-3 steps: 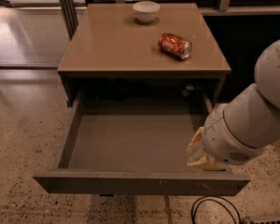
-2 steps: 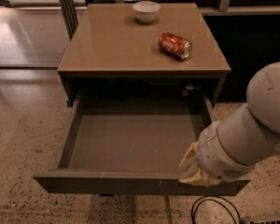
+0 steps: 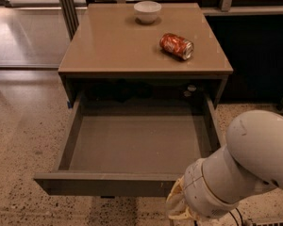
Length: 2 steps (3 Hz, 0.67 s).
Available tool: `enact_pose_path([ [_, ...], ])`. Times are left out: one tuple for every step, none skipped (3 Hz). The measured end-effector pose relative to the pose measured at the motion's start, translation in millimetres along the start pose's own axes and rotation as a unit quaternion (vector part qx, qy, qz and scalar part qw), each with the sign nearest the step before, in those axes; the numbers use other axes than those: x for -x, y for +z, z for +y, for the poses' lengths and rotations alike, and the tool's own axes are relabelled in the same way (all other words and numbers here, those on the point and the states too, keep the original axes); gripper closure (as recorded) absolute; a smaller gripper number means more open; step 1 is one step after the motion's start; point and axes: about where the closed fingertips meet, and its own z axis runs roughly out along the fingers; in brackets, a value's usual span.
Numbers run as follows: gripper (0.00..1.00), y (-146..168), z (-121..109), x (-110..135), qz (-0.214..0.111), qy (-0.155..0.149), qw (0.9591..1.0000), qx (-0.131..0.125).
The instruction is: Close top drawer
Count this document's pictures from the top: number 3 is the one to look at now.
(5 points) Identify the grey top drawer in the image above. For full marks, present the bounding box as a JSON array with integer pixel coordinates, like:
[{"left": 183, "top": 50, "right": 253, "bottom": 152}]
[{"left": 34, "top": 92, "right": 224, "bottom": 197}]

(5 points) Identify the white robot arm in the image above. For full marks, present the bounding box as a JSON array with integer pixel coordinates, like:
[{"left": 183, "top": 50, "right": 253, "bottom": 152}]
[{"left": 166, "top": 110, "right": 283, "bottom": 220}]

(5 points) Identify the brown drawer cabinet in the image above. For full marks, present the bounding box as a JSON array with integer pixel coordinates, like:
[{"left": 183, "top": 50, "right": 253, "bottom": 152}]
[{"left": 58, "top": 3, "right": 233, "bottom": 103}]

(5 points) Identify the red soda can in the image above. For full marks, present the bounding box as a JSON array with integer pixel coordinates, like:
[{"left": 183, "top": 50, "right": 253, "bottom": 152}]
[{"left": 159, "top": 33, "right": 194, "bottom": 60}]

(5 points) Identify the white ceramic bowl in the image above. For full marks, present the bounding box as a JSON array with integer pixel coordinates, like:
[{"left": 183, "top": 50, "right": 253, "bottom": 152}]
[{"left": 134, "top": 1, "right": 161, "bottom": 24}]

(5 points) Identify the black cable loop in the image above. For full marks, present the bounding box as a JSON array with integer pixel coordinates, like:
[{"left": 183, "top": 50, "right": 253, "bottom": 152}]
[{"left": 227, "top": 207, "right": 245, "bottom": 226}]

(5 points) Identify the metal window frame post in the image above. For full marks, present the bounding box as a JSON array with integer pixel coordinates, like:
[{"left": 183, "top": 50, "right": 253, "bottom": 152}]
[{"left": 59, "top": 0, "right": 79, "bottom": 40}]

